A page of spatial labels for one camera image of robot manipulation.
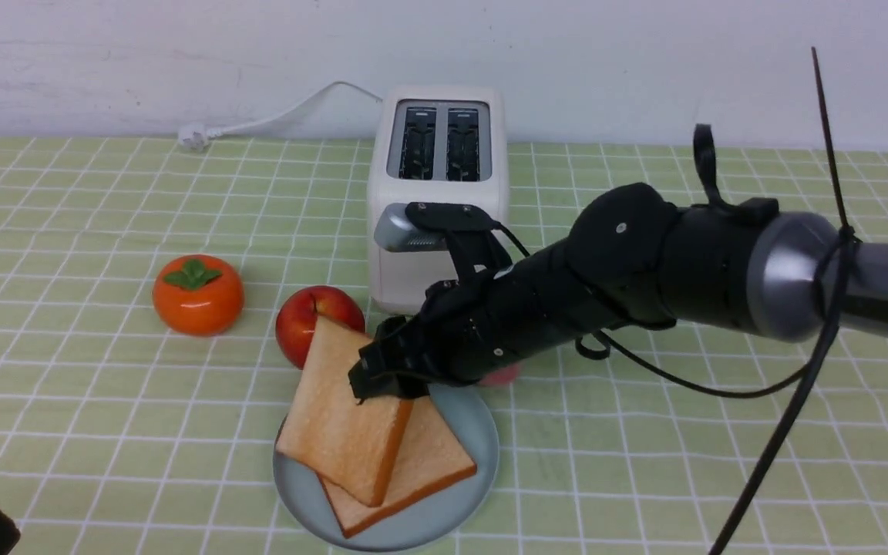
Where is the light blue round plate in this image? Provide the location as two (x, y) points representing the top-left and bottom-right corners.
(274, 385), (500, 554)

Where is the orange persimmon toy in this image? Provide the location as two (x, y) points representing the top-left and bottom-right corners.
(151, 255), (244, 337)

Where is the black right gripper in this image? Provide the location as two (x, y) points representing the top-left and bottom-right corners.
(348, 255), (607, 403)

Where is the pink peach toy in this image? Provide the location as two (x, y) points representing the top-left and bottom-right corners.
(479, 365), (521, 387)

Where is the white toaster power cord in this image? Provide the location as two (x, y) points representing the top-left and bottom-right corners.
(179, 80), (385, 151)

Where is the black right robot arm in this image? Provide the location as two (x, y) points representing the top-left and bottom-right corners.
(349, 183), (888, 398)

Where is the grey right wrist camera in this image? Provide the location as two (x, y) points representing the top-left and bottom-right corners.
(373, 202), (500, 254)

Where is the red apple toy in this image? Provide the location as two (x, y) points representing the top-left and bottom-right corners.
(274, 285), (365, 369)

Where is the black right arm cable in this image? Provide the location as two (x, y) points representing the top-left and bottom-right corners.
(490, 46), (861, 555)

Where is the white two-slot toaster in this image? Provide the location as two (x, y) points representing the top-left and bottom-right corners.
(367, 85), (510, 314)

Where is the toast slice with orange crust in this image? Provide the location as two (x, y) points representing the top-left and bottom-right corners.
(321, 397), (478, 538)

